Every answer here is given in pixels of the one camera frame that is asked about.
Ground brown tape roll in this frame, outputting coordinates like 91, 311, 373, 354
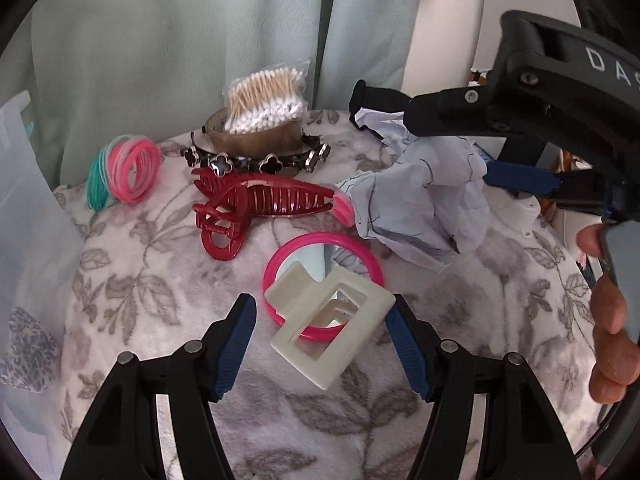
204, 108, 303, 158

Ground dark red hair claw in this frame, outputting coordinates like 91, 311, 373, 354
192, 168, 334, 261

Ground pink round mirror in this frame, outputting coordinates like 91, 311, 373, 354
262, 232, 384, 325

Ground black clover headband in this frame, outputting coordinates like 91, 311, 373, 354
180, 133, 331, 178

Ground floral grey white blanket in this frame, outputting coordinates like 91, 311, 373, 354
53, 134, 599, 479

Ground person's right hand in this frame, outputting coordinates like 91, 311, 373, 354
574, 222, 629, 404

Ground bag of cotton swabs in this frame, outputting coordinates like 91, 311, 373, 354
224, 61, 310, 134

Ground pink and teal hair ties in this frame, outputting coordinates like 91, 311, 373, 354
86, 133, 164, 213

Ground clear plastic storage bin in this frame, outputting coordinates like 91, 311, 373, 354
1, 91, 84, 478

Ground cream rectangular hair claw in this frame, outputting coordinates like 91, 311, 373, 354
271, 268, 395, 390

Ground pale green curtain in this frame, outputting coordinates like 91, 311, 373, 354
1, 0, 420, 186

